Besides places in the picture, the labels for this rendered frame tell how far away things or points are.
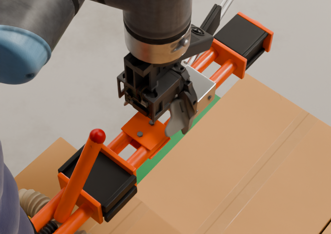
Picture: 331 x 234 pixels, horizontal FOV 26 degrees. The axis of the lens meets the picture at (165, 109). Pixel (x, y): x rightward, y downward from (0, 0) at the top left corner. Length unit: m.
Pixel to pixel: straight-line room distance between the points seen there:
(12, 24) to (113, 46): 1.83
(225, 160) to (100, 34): 1.08
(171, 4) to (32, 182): 0.50
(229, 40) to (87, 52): 1.45
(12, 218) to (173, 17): 0.32
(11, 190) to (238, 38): 0.58
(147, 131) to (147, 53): 0.20
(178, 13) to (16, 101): 1.68
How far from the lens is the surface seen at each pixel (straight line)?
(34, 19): 0.82
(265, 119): 1.80
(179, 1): 0.87
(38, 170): 1.27
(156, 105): 1.01
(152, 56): 0.94
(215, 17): 1.24
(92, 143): 0.99
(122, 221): 1.21
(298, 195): 1.70
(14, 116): 2.49
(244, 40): 1.21
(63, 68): 2.58
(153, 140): 1.10
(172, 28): 0.91
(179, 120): 1.10
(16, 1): 0.83
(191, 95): 1.06
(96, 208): 1.04
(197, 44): 1.05
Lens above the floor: 2.03
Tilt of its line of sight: 56 degrees down
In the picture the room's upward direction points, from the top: straight up
